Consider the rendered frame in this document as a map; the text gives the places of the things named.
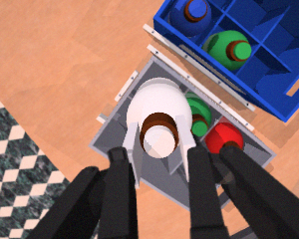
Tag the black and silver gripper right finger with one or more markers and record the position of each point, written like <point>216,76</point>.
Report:
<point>269,208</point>

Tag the green bottle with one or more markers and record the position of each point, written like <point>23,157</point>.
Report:
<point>201,114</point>
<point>225,50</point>

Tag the grey divided crate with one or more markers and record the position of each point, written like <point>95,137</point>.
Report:
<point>165,175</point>

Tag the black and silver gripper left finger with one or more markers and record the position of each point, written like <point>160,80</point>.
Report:
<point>77,211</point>

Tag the blue plastic bottle crate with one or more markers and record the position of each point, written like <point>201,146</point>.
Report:
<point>268,74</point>

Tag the red bottle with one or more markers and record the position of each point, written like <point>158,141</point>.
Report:
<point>224,133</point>

